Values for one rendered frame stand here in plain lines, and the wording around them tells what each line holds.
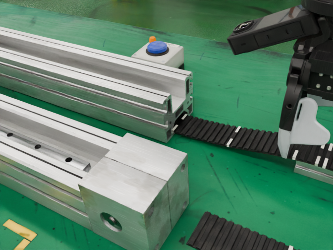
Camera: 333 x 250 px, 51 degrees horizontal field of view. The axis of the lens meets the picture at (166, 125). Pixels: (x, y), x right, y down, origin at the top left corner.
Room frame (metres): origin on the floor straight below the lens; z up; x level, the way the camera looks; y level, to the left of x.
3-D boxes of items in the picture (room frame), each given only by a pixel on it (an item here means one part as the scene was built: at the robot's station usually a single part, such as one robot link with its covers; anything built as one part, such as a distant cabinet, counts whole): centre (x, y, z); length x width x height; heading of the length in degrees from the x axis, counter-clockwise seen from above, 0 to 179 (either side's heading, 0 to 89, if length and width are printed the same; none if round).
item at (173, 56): (0.64, 0.01, 0.81); 0.10 x 0.08 x 0.06; 147
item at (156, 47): (0.65, 0.01, 0.84); 0.04 x 0.04 x 0.02
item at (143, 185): (0.30, 0.04, 0.83); 0.12 x 0.09 x 0.10; 147
